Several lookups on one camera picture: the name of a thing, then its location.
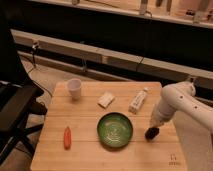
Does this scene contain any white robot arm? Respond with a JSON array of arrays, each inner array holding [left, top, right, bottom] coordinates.
[[150, 81, 213, 134]]

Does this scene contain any small black eraser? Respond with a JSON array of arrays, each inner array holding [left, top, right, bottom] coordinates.
[[145, 127, 159, 140]]

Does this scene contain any white tube bottle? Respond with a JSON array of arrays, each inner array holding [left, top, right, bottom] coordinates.
[[128, 87, 148, 114]]

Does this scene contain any green ceramic bowl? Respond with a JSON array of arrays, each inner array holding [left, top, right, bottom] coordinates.
[[97, 112, 133, 148]]

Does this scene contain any beige sponge block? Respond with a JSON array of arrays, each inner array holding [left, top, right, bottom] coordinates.
[[98, 92, 115, 108]]

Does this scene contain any orange carrot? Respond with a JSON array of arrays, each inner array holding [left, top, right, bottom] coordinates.
[[64, 127, 71, 150]]

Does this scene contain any white paper cup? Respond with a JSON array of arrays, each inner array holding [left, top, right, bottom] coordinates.
[[67, 78, 82, 100]]

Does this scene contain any black office chair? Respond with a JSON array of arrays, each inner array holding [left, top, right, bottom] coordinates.
[[0, 11, 47, 165]]

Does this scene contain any black cable on floor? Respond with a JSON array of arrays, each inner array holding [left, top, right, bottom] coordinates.
[[19, 41, 54, 98]]

